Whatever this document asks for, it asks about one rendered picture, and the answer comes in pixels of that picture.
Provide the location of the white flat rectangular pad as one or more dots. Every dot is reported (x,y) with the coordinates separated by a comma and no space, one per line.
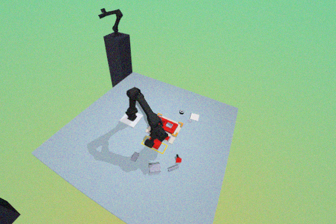
(194,117)

